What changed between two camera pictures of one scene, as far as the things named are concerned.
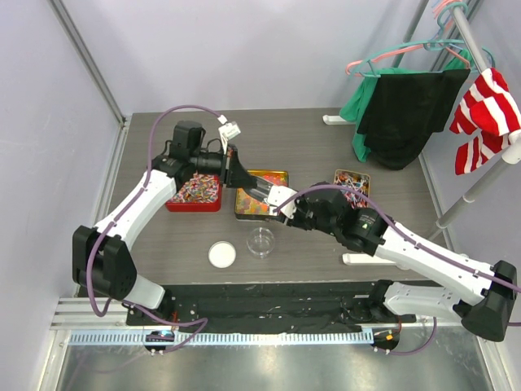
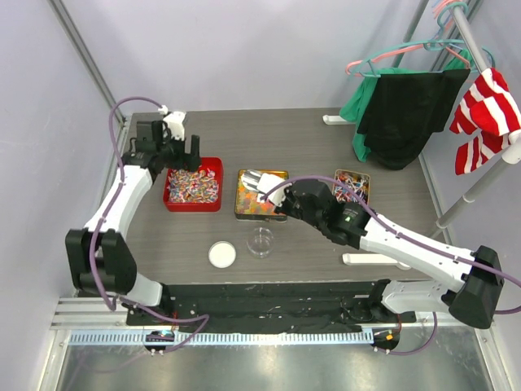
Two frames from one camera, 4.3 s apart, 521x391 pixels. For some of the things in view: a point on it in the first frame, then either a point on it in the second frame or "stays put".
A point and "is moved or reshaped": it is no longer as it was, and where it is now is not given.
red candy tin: [199, 193] stays put
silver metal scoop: [260, 190] is moved or reshaped
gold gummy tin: [248, 207] stays put
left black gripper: [233, 174] to [186, 161]
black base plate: [348, 306] stays put
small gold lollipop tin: [360, 182] stays put
